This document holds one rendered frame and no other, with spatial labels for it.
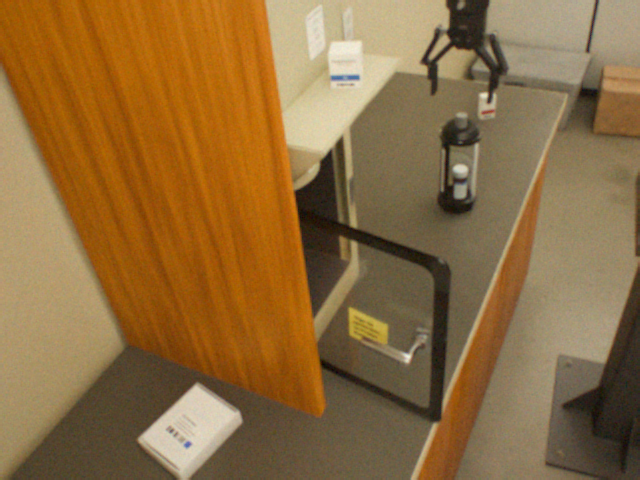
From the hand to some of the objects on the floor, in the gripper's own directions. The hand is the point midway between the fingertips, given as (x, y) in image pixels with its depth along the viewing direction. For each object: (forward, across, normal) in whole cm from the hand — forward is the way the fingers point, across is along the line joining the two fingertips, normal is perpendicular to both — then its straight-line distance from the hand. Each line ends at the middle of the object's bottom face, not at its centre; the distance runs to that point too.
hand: (461, 92), depth 147 cm
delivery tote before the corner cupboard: (+127, -18, +221) cm, 255 cm away
